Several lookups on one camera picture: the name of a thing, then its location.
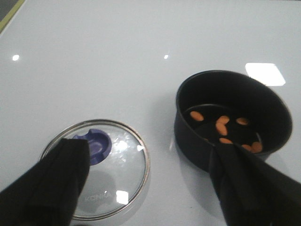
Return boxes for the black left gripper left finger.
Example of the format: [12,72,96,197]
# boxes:
[0,139,90,226]

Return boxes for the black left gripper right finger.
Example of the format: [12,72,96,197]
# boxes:
[209,144,301,226]

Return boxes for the orange ham slices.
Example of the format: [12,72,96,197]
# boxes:
[189,110,263,153]

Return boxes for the glass pot lid blue knob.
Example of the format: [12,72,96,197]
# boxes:
[40,119,150,221]

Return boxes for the dark blue saucepan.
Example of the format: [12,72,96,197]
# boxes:
[174,70,293,171]

